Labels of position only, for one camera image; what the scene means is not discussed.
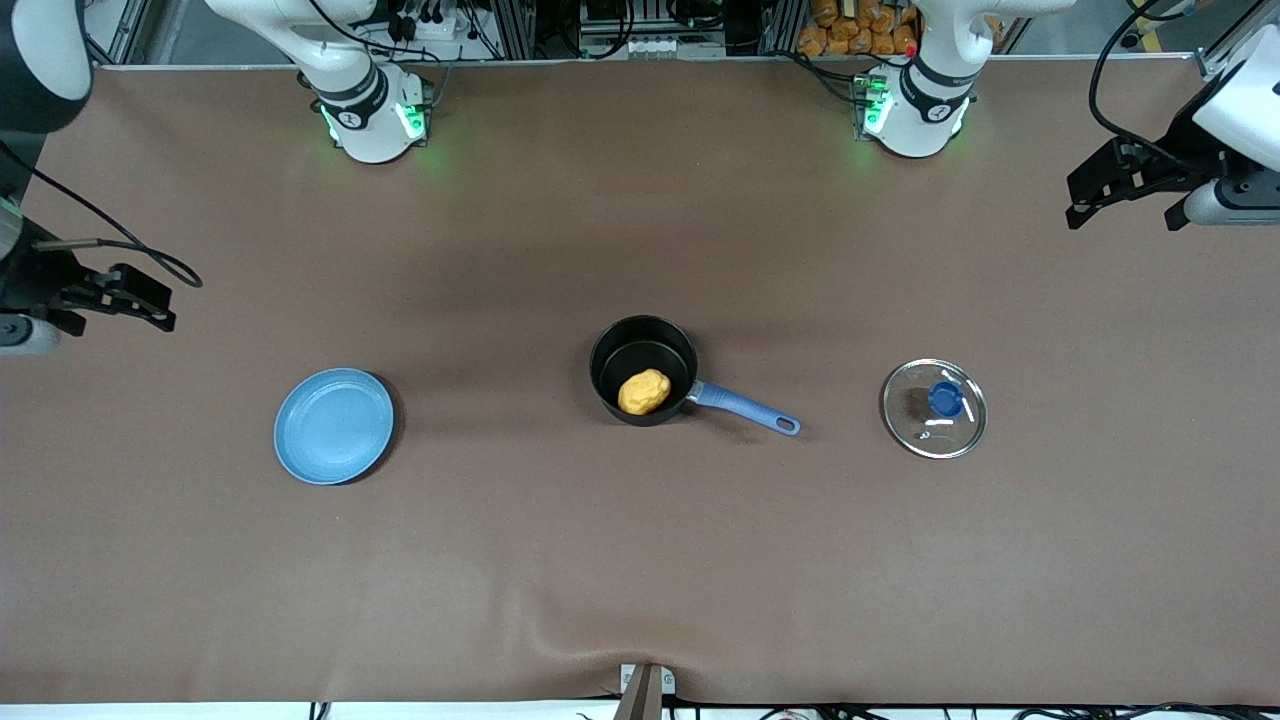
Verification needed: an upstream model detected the pile of orange toy food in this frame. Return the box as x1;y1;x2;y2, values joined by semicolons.
796;0;919;58

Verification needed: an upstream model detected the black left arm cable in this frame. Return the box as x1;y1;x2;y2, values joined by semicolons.
1088;0;1201;156

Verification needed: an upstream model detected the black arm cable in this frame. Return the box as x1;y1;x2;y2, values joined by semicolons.
1088;0;1201;156
0;140;204;291

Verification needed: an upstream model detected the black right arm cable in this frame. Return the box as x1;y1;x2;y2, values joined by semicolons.
0;140;204;291

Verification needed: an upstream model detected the yellow potato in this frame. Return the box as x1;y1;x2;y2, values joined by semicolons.
616;367;673;417

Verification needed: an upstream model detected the black pot with blue handle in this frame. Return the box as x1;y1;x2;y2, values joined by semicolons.
589;315;802;438

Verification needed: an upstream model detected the aluminium frame rail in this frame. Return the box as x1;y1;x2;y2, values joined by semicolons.
85;0;153;69

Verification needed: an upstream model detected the white power strip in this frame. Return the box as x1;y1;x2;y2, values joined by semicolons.
392;0;473;43

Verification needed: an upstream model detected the brown table cover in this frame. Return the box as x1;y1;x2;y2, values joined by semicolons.
0;55;1280;707

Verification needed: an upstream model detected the glass lid with blue knob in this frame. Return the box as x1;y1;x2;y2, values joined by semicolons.
880;358;990;461

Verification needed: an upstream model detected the blue plate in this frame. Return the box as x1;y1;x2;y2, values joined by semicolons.
273;367;397;487

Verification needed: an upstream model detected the metal table clamp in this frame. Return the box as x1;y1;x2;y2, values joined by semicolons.
619;662;677;720

